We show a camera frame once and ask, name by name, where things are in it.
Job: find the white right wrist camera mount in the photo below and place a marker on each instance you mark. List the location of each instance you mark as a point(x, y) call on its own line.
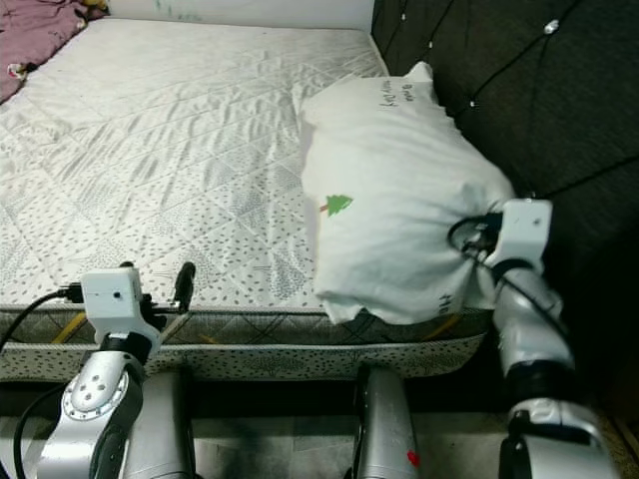
point(524, 230)

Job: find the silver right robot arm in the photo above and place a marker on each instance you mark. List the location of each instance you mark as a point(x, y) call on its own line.
point(529, 329)

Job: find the quilted beige mattress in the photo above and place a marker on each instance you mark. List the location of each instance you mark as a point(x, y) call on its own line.
point(160, 150)

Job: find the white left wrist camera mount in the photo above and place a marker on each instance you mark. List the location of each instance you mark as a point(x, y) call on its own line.
point(110, 297)

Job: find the silver robot leg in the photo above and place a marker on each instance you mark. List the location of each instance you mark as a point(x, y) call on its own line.
point(389, 429)
point(170, 429)

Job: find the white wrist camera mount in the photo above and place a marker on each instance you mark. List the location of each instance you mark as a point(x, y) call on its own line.
point(524, 230)
point(110, 297)

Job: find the silver robot right leg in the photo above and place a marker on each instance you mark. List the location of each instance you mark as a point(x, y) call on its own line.
point(389, 429)

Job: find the silver robot left leg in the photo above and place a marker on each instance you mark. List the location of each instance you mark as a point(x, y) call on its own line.
point(170, 429)

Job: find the black tufted headboard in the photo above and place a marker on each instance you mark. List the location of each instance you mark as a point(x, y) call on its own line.
point(539, 100)

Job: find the white pillow with tree print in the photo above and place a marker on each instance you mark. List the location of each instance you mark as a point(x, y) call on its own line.
point(399, 180)

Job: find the pink cartoon mouse blanket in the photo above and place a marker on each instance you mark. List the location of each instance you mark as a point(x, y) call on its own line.
point(30, 30)

